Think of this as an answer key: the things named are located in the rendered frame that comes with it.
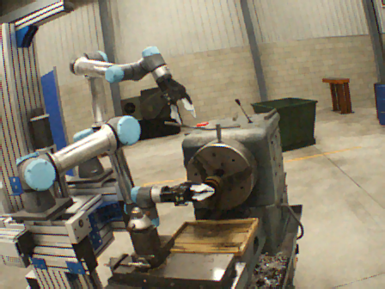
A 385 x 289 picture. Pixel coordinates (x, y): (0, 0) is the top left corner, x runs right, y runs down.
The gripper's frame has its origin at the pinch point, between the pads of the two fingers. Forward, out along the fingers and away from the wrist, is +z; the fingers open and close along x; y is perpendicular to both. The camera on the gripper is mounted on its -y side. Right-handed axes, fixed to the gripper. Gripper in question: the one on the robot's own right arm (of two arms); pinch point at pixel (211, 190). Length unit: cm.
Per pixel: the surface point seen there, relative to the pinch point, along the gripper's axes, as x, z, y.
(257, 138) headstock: 12.0, 13.7, -35.2
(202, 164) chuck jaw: 6.8, -8.2, -15.3
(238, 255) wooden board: -20.8, 13.3, 17.6
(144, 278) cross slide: -14.3, -10.1, 46.2
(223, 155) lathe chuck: 9.2, 0.6, -19.3
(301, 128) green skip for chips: -71, 1, -487
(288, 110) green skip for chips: -33, -17, -468
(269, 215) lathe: -28.4, 15.5, -34.5
